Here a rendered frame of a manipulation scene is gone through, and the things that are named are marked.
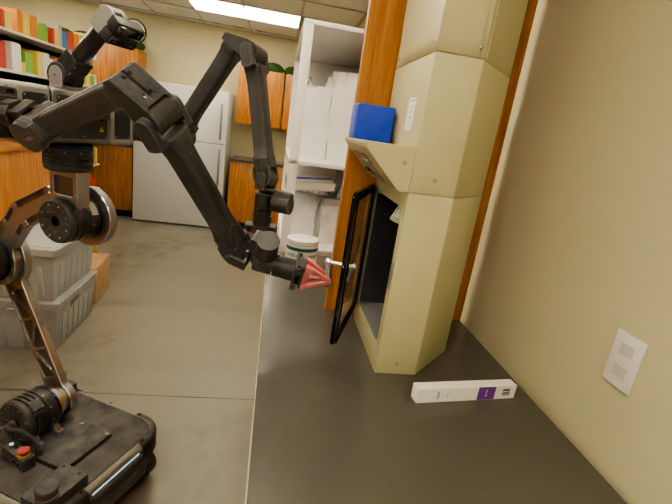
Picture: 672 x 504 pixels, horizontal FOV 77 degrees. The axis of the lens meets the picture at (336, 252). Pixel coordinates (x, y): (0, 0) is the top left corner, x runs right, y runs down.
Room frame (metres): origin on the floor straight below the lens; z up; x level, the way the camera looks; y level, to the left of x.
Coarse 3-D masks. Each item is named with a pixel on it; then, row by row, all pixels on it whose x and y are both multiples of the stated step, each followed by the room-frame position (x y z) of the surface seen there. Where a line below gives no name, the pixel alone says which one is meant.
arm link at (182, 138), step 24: (144, 120) 0.81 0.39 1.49; (144, 144) 0.84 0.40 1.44; (168, 144) 0.84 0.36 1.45; (192, 144) 0.90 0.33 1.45; (192, 168) 0.89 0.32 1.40; (192, 192) 0.92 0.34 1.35; (216, 192) 0.95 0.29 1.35; (216, 216) 0.95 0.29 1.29; (216, 240) 0.99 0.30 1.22; (240, 240) 1.01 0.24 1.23
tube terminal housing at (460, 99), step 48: (432, 96) 0.97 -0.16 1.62; (480, 96) 1.01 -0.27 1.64; (432, 144) 0.97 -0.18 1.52; (480, 144) 1.07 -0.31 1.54; (384, 192) 1.17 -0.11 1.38; (432, 192) 0.98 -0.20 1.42; (480, 192) 1.13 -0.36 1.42; (432, 240) 0.98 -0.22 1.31; (432, 288) 0.99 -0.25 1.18; (384, 336) 0.97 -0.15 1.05; (432, 336) 1.04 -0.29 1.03
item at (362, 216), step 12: (360, 204) 1.06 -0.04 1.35; (360, 216) 1.09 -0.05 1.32; (348, 228) 0.98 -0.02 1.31; (360, 228) 1.12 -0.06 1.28; (348, 240) 0.97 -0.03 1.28; (360, 240) 1.16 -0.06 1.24; (360, 252) 1.20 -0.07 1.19; (360, 264) 1.24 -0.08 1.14; (348, 288) 1.09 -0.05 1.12; (336, 300) 0.98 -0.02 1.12; (348, 300) 1.12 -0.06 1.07; (336, 312) 0.97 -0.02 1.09
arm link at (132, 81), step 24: (120, 72) 0.82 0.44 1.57; (144, 72) 0.86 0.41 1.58; (72, 96) 0.90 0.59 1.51; (96, 96) 0.85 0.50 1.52; (120, 96) 0.81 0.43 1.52; (168, 96) 0.86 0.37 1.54; (24, 120) 0.96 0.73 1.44; (48, 120) 0.94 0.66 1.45; (72, 120) 0.92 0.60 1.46; (168, 120) 0.84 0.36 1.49; (24, 144) 0.99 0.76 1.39; (48, 144) 0.99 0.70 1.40
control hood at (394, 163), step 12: (348, 144) 1.25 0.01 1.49; (360, 144) 1.03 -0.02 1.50; (372, 144) 0.95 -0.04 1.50; (384, 144) 0.96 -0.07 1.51; (372, 156) 0.97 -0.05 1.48; (384, 156) 0.96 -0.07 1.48; (396, 156) 0.96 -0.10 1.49; (408, 156) 0.97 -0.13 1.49; (384, 168) 0.96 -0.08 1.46; (396, 168) 0.96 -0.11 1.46; (408, 168) 0.97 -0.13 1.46; (384, 180) 1.05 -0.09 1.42; (396, 180) 0.96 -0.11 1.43; (408, 180) 0.97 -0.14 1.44
